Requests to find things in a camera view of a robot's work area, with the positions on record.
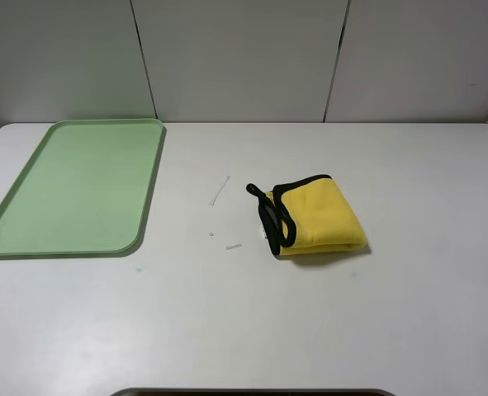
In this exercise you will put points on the long white plastic strip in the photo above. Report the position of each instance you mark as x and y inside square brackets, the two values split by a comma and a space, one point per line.
[220, 189]

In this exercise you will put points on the yellow towel with black trim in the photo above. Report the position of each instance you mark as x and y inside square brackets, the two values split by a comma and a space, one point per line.
[308, 216]

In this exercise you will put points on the green plastic tray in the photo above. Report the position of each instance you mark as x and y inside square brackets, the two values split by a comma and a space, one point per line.
[84, 191]

